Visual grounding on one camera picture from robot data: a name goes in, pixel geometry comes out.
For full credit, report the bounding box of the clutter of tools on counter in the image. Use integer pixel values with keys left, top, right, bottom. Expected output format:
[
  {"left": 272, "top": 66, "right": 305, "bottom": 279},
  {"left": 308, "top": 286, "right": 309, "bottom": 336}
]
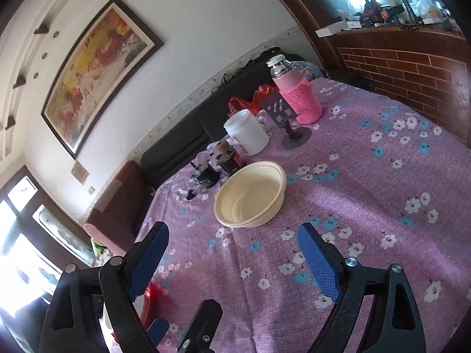
[{"left": 353, "top": 0, "right": 451, "bottom": 30}]

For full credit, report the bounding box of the black power adapter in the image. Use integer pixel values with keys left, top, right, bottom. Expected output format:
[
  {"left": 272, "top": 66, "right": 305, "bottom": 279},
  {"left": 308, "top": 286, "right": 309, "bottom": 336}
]
[{"left": 191, "top": 162, "right": 221, "bottom": 188}]

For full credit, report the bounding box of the framed wall painting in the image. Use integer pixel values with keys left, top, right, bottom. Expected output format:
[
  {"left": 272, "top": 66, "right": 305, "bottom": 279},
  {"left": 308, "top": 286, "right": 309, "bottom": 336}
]
[{"left": 40, "top": 0, "right": 164, "bottom": 160}]

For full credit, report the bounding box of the pink knitted thermos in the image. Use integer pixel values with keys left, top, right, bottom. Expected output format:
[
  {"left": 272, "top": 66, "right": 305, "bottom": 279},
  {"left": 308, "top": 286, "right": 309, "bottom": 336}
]
[{"left": 267, "top": 55, "right": 324, "bottom": 125}]

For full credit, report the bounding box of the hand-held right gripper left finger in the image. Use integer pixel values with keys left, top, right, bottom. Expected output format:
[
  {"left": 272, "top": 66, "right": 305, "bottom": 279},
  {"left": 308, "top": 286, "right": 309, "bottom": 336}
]
[{"left": 39, "top": 222, "right": 170, "bottom": 353}]

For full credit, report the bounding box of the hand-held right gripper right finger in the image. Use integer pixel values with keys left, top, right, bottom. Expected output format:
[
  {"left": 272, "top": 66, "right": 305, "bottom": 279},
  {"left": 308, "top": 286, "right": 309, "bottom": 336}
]
[{"left": 297, "top": 222, "right": 427, "bottom": 353}]

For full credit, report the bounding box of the dark framed glass door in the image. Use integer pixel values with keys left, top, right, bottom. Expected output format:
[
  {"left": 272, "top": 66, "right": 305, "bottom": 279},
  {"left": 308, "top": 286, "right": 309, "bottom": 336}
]
[{"left": 0, "top": 165, "right": 92, "bottom": 317}]

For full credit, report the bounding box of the wooden brick-pattern counter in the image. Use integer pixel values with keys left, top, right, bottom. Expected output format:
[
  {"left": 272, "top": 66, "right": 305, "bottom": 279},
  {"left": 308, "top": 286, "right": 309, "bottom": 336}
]
[{"left": 254, "top": 0, "right": 471, "bottom": 148}]

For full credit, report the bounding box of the purple floral tablecloth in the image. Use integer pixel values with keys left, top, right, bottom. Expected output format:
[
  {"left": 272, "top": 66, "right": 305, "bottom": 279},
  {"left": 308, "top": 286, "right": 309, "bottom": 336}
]
[{"left": 129, "top": 77, "right": 471, "bottom": 353}]

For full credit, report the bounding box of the cream plastic bowl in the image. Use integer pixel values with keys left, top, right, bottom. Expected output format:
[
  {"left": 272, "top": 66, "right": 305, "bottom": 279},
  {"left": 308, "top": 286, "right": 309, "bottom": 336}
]
[
  {"left": 214, "top": 161, "right": 287, "bottom": 227},
  {"left": 221, "top": 176, "right": 287, "bottom": 229}
]

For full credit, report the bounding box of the red plastic bag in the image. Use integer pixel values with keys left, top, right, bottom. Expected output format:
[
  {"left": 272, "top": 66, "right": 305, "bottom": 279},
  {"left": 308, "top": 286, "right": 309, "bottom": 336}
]
[
  {"left": 228, "top": 97, "right": 259, "bottom": 118},
  {"left": 253, "top": 85, "right": 282, "bottom": 114}
]

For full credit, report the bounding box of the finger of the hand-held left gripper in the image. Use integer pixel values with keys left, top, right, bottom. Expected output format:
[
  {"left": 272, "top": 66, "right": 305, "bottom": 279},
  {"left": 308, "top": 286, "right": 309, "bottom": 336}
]
[
  {"left": 177, "top": 299, "right": 224, "bottom": 353},
  {"left": 147, "top": 318, "right": 170, "bottom": 353}
]

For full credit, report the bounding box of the grey phone stand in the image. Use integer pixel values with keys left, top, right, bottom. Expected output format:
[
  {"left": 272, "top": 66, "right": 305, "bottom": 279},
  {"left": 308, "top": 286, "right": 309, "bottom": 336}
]
[{"left": 259, "top": 94, "right": 313, "bottom": 151}]

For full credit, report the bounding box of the blue printed cushion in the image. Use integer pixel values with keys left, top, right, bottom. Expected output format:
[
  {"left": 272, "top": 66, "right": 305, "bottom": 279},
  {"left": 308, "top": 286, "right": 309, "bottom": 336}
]
[{"left": 294, "top": 57, "right": 324, "bottom": 81}]

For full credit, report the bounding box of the dark jar with cork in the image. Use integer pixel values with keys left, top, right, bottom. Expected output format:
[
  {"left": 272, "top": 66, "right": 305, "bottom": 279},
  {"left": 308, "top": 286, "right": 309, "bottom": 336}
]
[{"left": 215, "top": 141, "right": 247, "bottom": 173}]

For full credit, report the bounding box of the large red glass plate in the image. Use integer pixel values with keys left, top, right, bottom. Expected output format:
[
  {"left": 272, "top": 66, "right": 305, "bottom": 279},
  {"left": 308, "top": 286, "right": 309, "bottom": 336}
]
[{"left": 142, "top": 281, "right": 166, "bottom": 324}]

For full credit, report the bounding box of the brown fabric armchair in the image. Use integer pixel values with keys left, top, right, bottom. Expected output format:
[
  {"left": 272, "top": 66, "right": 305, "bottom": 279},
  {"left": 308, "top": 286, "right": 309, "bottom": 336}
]
[{"left": 84, "top": 160, "right": 155, "bottom": 256}]

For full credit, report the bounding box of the beige wall plate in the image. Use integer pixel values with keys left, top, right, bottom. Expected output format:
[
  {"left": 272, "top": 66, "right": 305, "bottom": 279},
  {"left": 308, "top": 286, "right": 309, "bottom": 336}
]
[{"left": 72, "top": 164, "right": 89, "bottom": 184}]

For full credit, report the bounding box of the black leather sofa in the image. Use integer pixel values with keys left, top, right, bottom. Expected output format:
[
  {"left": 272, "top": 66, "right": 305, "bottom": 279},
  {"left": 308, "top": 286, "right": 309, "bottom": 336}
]
[{"left": 140, "top": 46, "right": 324, "bottom": 192}]

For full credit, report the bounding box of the white plastic jar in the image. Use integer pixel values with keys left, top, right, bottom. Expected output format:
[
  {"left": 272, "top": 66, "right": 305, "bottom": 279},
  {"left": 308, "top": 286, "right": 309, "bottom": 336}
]
[{"left": 224, "top": 109, "right": 270, "bottom": 157}]

